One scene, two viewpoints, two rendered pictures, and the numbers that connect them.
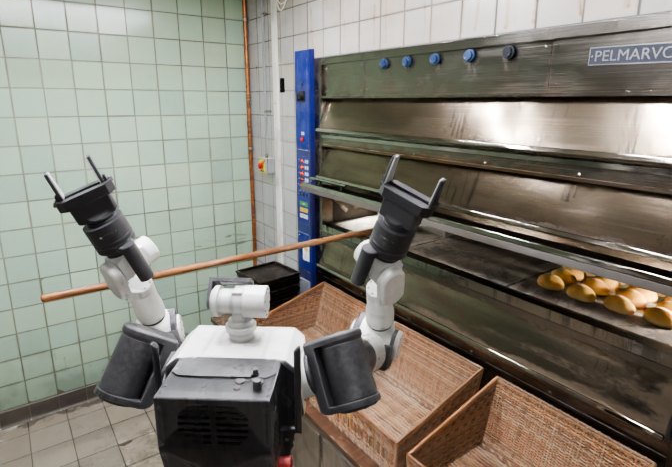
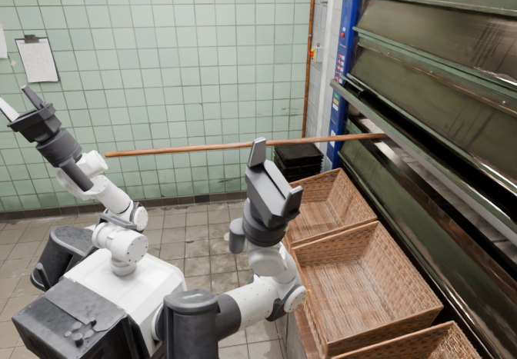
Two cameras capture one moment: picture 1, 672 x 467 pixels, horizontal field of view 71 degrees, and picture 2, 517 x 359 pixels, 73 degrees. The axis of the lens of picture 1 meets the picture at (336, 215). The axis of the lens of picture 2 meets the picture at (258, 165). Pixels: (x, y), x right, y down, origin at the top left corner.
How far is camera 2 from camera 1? 0.62 m
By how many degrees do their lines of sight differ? 29
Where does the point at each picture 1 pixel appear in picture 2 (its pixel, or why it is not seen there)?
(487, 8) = not seen: outside the picture
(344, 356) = (182, 328)
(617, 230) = not seen: outside the picture
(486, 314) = (461, 260)
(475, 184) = (485, 124)
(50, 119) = (153, 6)
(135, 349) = (51, 253)
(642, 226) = not seen: outside the picture
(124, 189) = (205, 64)
